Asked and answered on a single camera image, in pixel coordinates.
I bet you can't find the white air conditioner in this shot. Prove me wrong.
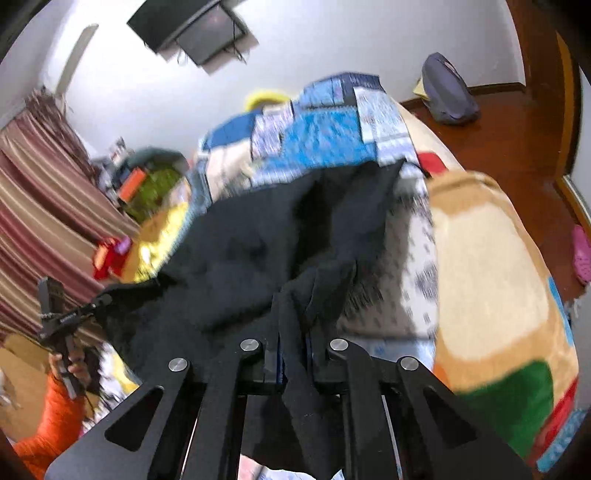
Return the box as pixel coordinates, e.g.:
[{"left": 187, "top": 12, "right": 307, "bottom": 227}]
[{"left": 54, "top": 24, "right": 100, "bottom": 96}]

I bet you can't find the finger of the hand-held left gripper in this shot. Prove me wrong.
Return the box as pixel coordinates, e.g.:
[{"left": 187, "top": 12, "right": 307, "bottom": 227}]
[{"left": 76, "top": 294, "right": 115, "bottom": 322}]

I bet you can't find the pile of clutter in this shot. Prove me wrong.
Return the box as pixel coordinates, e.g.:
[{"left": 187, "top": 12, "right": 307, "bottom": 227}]
[{"left": 92, "top": 136, "right": 136, "bottom": 195}]

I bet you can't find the red plush toy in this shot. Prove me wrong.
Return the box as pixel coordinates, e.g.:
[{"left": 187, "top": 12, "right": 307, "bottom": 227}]
[{"left": 92, "top": 236, "right": 133, "bottom": 280}]

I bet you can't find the striped brown curtain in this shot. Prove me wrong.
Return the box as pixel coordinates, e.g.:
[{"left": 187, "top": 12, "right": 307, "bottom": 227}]
[{"left": 0, "top": 87, "right": 140, "bottom": 343}]

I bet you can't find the dark green plush cushion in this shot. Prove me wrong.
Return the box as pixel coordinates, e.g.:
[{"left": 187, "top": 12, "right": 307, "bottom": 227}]
[{"left": 131, "top": 147, "right": 188, "bottom": 172}]

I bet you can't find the yellow printed garment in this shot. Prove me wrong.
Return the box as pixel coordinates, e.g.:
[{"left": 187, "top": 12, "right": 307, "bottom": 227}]
[{"left": 124, "top": 202, "right": 191, "bottom": 283}]

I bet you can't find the yellow pillow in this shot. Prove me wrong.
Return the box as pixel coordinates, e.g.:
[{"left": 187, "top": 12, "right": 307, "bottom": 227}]
[{"left": 244, "top": 89, "right": 290, "bottom": 112}]

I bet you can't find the beige cartoon fleece blanket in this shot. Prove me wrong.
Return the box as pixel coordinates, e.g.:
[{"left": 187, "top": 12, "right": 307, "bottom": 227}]
[{"left": 397, "top": 99, "right": 583, "bottom": 474}]

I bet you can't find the pink slipper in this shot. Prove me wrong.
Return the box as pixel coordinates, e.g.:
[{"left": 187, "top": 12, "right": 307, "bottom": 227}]
[{"left": 571, "top": 224, "right": 591, "bottom": 287}]

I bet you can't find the wooden lap desk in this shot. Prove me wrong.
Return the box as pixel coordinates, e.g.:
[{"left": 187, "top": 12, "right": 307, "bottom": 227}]
[{"left": 0, "top": 335, "right": 61, "bottom": 445}]

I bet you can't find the blue patchwork quilt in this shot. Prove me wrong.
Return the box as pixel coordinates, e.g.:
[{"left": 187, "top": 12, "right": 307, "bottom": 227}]
[{"left": 187, "top": 71, "right": 438, "bottom": 343}]

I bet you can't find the small black monitor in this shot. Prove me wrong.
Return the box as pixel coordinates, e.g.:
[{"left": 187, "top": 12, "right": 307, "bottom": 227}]
[{"left": 175, "top": 7, "right": 251, "bottom": 68}]

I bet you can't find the black zip hoodie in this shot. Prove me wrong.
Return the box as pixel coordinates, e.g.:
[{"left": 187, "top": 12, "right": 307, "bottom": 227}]
[{"left": 90, "top": 159, "right": 416, "bottom": 480}]

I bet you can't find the grey backpack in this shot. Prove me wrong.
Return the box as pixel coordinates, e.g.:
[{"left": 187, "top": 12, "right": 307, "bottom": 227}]
[{"left": 421, "top": 52, "right": 481, "bottom": 125}]

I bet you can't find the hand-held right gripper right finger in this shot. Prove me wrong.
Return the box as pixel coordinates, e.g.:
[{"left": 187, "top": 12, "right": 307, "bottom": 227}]
[{"left": 306, "top": 338, "right": 535, "bottom": 480}]

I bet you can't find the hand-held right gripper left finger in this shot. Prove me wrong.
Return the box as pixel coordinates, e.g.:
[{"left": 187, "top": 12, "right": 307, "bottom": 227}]
[{"left": 44, "top": 338, "right": 284, "bottom": 480}]

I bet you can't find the orange box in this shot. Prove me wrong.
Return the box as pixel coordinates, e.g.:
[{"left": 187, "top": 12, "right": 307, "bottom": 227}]
[{"left": 119, "top": 168, "right": 148, "bottom": 202}]

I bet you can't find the brown wooden door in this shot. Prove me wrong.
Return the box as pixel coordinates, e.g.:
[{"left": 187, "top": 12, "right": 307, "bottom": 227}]
[{"left": 505, "top": 0, "right": 561, "bottom": 93}]

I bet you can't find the person's left hand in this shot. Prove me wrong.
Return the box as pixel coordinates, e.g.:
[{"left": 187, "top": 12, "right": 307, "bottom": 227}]
[{"left": 48, "top": 352, "right": 92, "bottom": 385}]

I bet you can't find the wall-mounted black television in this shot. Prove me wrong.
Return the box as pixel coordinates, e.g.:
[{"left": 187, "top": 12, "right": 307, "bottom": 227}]
[{"left": 126, "top": 0, "right": 222, "bottom": 51}]

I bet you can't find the person's left forearm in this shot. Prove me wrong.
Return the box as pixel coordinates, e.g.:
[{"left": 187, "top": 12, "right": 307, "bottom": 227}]
[{"left": 11, "top": 373, "right": 88, "bottom": 480}]

